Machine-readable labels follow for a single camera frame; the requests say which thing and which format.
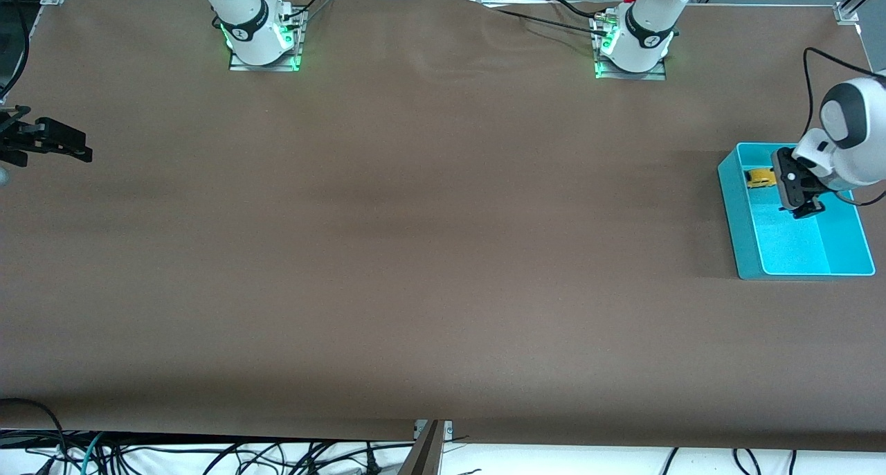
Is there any teal plastic bin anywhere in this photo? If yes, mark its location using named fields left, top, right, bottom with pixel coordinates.
left=718, top=141, right=876, bottom=280

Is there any brown table cover sheet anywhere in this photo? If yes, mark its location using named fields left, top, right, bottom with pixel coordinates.
left=0, top=0, right=886, bottom=454

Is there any grey support beam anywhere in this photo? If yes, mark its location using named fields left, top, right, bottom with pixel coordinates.
left=398, top=420, right=446, bottom=475

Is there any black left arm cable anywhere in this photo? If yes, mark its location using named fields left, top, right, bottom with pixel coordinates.
left=803, top=46, right=886, bottom=207

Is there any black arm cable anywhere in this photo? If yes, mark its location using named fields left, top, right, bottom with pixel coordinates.
left=803, top=46, right=886, bottom=207
left=0, top=0, right=30, bottom=99

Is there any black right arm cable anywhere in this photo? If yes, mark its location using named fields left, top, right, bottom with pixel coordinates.
left=0, top=0, right=30, bottom=99

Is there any looped black cable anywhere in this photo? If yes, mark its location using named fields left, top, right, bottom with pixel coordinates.
left=0, top=397, right=66, bottom=462

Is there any short black cable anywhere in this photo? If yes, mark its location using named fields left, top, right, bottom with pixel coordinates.
left=550, top=0, right=610, bottom=19

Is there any long black cable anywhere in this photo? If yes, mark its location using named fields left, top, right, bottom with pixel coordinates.
left=471, top=0, right=610, bottom=38

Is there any teal cable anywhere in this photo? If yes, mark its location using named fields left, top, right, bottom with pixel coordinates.
left=80, top=431, right=106, bottom=475

